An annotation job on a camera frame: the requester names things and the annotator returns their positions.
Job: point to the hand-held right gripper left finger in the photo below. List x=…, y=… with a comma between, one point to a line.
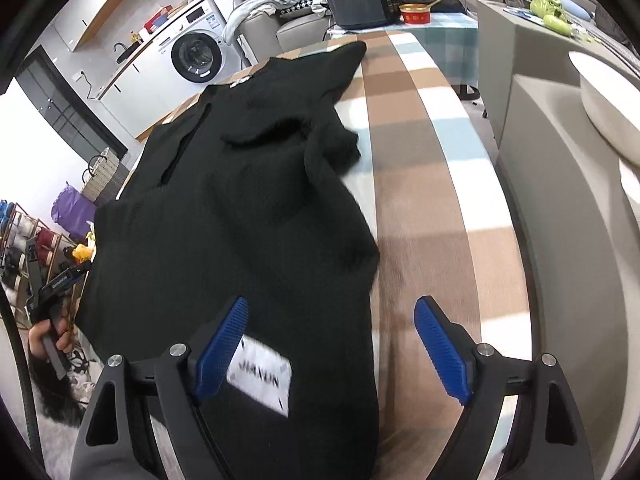
x=223, y=345

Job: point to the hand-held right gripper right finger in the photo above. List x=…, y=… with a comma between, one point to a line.
x=440, y=347

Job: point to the black knit sweater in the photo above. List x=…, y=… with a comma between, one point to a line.
x=225, y=210

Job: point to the person's left hand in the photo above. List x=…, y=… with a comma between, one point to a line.
x=40, y=342

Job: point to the yellow toy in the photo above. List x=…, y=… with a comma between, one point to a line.
x=82, y=251

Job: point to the wooden shoe rack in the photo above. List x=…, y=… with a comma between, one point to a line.
x=20, y=245

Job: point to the purple bag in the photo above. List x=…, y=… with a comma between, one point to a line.
x=70, y=215

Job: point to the woven basket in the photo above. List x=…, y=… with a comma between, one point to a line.
x=102, y=177

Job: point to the brown checked tablecloth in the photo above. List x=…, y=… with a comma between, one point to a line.
x=425, y=185

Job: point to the grey curved cabinet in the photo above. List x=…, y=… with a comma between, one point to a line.
x=560, y=220

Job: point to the black framed glass door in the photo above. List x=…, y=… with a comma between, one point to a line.
x=65, y=105

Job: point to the white base cabinet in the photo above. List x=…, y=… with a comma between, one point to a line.
x=135, y=90

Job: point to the black faucet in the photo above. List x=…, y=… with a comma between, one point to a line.
x=121, y=51

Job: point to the white paper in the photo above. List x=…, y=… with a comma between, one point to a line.
x=631, y=185

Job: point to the white washing machine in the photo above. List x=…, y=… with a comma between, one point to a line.
x=195, y=50

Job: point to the red box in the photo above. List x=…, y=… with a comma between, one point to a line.
x=157, y=20

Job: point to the white basin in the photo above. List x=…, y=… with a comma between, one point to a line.
x=607, y=100

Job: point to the teal checked tablecloth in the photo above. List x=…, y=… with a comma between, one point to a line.
x=445, y=45

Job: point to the red bowl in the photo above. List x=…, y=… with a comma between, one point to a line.
x=415, y=15

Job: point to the white grey cloth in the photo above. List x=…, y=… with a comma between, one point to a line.
x=260, y=7

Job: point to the green toy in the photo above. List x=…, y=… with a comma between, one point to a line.
x=547, y=7

